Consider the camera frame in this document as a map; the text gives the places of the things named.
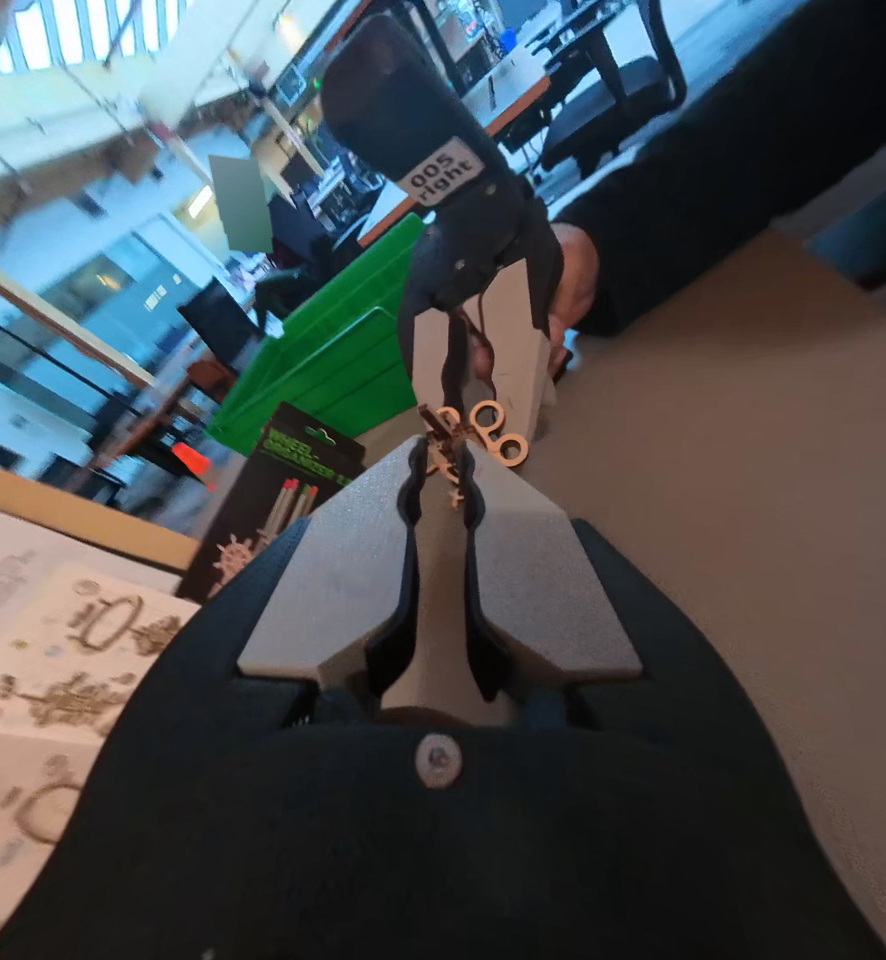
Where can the person's right forearm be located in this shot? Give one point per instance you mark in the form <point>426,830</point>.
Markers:
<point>712,187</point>

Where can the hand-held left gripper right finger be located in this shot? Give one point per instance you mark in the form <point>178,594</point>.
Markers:
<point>548,592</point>

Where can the green plastic bin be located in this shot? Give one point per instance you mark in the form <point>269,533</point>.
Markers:
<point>323,367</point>

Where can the wooden axle model assembly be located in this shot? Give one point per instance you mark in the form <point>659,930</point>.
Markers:
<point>437,439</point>

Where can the folded instruction sheet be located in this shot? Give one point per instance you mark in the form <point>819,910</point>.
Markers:
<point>75,675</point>

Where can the white text paper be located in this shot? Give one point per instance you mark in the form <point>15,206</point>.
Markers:
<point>8,555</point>

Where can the black product box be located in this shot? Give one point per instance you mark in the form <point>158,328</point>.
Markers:
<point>278,480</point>

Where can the orange object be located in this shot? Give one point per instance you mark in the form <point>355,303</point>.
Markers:
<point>188,457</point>

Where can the tan rounded board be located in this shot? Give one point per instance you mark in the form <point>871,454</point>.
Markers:
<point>98,517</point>

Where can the person's right hand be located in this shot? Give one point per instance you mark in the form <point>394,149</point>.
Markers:
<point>579,277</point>

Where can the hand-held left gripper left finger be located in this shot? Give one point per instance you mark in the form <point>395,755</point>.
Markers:
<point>338,592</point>

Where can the black office chair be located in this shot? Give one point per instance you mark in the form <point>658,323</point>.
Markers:
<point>218,319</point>
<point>615,90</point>

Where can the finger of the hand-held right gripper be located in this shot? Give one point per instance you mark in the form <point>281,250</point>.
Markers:
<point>428,360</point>
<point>518,360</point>

